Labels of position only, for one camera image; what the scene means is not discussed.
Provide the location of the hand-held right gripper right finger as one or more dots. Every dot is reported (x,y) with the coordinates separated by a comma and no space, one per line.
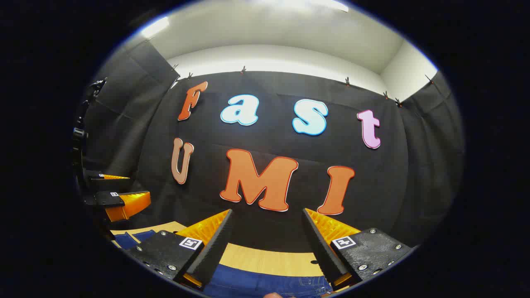
(321,244)

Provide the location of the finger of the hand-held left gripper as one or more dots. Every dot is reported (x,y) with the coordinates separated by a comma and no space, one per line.
(105,181)
(112,200)

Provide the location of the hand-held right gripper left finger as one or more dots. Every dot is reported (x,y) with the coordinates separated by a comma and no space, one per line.
(215,244)

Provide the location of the blue denim jeans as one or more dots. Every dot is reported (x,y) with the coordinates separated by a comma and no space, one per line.
(256,283)

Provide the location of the row of black cloth clips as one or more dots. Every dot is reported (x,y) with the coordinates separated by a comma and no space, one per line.
(243,70)

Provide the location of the ceiling light strip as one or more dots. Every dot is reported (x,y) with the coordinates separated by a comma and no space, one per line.
(331,4)

